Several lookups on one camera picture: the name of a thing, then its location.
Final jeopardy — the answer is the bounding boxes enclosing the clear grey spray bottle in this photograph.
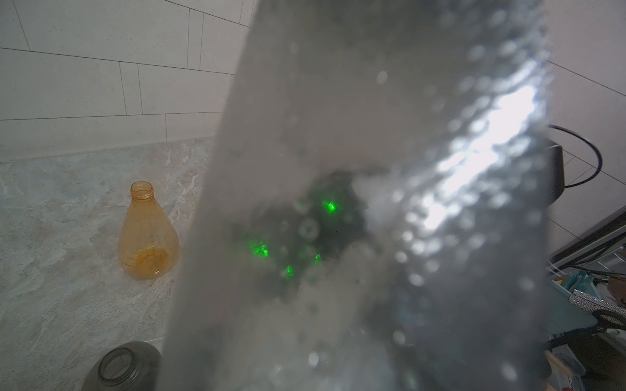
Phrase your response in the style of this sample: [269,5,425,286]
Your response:
[157,1,550,390]

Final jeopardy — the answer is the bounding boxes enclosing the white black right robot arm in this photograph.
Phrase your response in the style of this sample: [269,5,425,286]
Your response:
[547,140,565,205]

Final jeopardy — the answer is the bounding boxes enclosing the orange translucent spray bottle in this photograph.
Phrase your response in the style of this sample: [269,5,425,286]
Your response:
[118,181,180,280]

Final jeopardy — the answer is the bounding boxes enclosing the dark grey spray bottle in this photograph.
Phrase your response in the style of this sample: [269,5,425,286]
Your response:
[82,341,161,391]

